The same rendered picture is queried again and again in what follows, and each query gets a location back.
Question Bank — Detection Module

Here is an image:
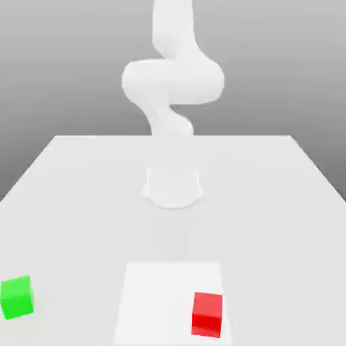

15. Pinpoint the small green cube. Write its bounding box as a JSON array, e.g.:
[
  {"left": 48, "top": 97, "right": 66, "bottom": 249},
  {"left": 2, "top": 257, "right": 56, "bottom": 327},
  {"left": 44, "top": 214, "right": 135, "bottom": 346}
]
[{"left": 0, "top": 275, "right": 35, "bottom": 320}]

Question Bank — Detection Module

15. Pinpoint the small red cube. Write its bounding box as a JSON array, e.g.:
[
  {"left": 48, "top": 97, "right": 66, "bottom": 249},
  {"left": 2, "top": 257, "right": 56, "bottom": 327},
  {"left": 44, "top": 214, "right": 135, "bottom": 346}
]
[{"left": 191, "top": 291, "right": 224, "bottom": 339}]

